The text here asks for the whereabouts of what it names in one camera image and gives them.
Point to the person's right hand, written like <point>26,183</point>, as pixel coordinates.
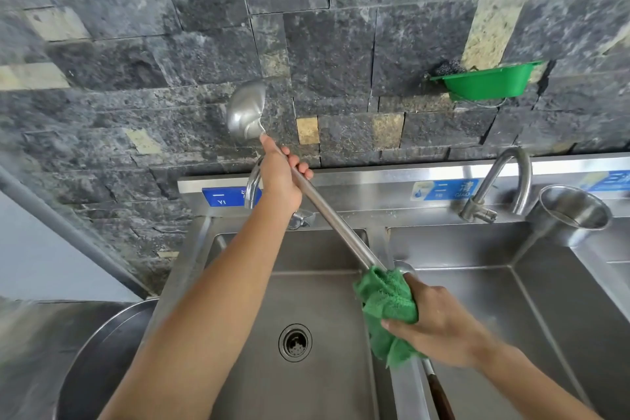
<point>443,326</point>

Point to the person's left hand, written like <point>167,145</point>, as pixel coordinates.
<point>280,178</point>

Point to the chrome gooseneck faucet red dot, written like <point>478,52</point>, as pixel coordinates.
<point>251,188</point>

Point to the bright green cloth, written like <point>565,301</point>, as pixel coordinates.
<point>389,296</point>

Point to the person's left forearm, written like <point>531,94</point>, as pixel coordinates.
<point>197,336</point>

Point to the blue rectangular sign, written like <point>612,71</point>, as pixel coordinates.
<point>221,197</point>

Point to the stainless steel sink unit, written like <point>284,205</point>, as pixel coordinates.
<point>320,296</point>

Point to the blue sign with droplet picture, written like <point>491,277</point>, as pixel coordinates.
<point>443,191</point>

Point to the steel sink drain strainer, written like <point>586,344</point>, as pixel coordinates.
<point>295,342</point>

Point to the steel cylindrical cup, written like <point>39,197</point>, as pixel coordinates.
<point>566,218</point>

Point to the plain chrome gooseneck faucet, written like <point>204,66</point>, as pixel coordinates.
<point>524,178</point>

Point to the dark steel wool scourer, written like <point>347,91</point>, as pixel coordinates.
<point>448,67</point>

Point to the blue sign with yellow picture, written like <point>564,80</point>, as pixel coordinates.
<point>610,182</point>

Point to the green plastic object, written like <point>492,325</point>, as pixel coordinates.
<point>487,82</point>

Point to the large steel pot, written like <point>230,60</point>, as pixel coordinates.
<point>98,375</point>

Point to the grey metal frame bar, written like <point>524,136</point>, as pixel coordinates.
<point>74,232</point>

